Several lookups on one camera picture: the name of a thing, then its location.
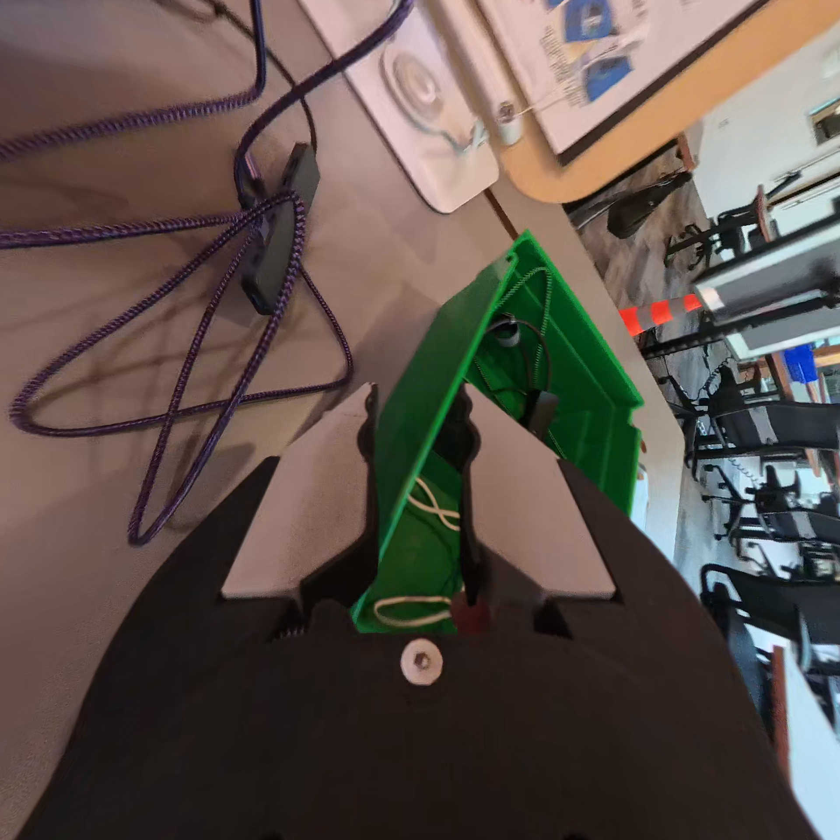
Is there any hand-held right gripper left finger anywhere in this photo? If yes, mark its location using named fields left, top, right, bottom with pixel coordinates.
left=220, top=382, right=382, bottom=601

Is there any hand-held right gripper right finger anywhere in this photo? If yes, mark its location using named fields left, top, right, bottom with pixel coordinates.
left=458, top=382, right=618, bottom=608

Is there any white usb cable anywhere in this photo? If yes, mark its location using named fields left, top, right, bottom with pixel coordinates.
left=373, top=478, right=463, bottom=627

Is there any green plastic bin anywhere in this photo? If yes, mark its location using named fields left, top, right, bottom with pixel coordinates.
left=350, top=228, right=644, bottom=635

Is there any grey usb hub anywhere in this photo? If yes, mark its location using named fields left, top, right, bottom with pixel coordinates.
left=197, top=0, right=322, bottom=315

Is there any purple braided cable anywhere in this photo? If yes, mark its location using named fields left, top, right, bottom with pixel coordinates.
left=0, top=0, right=416, bottom=547

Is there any person's right hand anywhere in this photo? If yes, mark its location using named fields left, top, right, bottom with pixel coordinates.
left=451, top=594, right=492, bottom=635

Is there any black office chair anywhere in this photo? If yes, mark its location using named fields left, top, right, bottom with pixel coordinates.
left=715, top=462, right=840, bottom=559
left=669, top=364, right=840, bottom=473
left=699, top=563, right=840, bottom=697

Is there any orange traffic cone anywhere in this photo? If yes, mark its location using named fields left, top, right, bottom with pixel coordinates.
left=620, top=294, right=703, bottom=337

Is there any printed instruction sheet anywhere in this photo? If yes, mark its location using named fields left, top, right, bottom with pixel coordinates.
left=476, top=0, right=769, bottom=155

